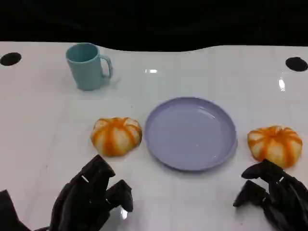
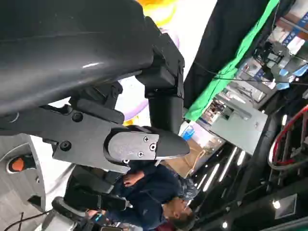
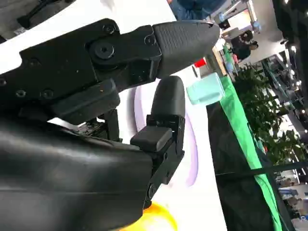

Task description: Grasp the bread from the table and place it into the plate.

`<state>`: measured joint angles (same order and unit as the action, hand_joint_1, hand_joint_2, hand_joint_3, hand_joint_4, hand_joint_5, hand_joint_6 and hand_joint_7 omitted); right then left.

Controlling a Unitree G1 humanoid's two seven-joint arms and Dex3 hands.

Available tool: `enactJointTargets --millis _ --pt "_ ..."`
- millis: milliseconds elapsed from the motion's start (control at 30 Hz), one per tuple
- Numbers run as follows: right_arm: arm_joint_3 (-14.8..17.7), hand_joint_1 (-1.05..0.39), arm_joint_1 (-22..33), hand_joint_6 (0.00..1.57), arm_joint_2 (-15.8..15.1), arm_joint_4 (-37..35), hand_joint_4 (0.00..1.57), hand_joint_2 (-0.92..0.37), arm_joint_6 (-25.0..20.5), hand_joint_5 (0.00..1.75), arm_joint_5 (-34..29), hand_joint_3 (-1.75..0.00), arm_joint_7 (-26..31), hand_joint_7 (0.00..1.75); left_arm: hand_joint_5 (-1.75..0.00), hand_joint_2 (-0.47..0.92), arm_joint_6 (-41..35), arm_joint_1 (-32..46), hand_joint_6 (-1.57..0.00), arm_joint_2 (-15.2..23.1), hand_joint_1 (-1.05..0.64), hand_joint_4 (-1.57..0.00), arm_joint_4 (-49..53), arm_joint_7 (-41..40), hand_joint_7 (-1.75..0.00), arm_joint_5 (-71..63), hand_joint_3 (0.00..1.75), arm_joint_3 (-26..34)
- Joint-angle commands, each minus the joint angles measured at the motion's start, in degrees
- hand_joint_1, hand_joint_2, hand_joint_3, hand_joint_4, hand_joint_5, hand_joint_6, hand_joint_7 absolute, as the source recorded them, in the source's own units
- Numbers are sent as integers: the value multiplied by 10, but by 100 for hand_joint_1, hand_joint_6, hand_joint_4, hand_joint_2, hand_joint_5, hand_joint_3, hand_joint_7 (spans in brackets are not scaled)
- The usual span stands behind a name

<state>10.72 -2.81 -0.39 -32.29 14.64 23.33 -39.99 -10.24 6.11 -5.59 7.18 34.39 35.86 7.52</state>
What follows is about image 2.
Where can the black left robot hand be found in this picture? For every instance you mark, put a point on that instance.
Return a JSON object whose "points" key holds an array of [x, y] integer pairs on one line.
{"points": [[60, 48]]}

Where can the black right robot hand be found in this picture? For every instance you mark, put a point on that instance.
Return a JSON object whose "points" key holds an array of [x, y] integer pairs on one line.
{"points": [[91, 187]]}

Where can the orange and white bread roll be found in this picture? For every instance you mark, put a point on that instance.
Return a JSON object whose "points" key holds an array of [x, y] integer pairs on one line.
{"points": [[156, 9], [132, 120]]}

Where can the person's hand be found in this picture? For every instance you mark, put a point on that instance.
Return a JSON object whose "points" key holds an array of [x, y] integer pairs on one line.
{"points": [[132, 180]]}

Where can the person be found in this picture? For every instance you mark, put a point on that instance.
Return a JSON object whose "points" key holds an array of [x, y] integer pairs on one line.
{"points": [[154, 190]]}

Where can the brown cardboard box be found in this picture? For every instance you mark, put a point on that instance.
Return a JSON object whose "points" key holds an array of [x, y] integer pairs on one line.
{"points": [[183, 161]]}

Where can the blue package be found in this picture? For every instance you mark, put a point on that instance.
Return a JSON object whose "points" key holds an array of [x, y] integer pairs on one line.
{"points": [[188, 132]]}

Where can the green cloth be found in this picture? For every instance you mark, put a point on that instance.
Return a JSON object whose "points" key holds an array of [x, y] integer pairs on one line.
{"points": [[216, 91]]}

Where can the grey metal cabinet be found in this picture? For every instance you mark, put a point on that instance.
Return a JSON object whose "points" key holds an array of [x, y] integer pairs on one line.
{"points": [[240, 134]]}

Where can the black cloth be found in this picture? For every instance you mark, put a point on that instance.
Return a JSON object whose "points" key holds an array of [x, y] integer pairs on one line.
{"points": [[228, 36]]}

